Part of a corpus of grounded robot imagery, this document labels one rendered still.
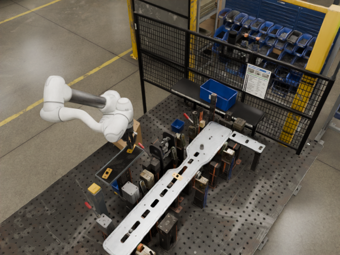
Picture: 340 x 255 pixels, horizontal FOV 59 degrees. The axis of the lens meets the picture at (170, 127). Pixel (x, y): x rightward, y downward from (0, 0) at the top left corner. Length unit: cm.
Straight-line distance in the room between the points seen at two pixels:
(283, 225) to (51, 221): 218
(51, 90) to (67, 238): 110
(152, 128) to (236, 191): 103
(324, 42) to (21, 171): 335
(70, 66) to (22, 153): 187
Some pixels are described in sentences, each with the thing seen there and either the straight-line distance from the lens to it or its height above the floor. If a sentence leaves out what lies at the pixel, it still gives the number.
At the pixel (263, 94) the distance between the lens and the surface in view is 270.
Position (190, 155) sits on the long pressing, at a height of 100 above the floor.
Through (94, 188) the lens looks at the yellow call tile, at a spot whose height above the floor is 116.
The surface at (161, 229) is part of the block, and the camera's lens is 203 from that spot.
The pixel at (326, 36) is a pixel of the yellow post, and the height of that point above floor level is 183.
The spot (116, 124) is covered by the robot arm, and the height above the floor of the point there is 163.
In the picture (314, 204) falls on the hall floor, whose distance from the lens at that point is 361.
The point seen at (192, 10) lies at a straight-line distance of 403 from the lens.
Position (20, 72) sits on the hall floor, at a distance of 554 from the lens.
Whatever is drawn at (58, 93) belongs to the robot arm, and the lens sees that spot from 218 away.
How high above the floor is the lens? 286
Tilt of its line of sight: 46 degrees down
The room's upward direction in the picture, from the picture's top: 1 degrees counter-clockwise
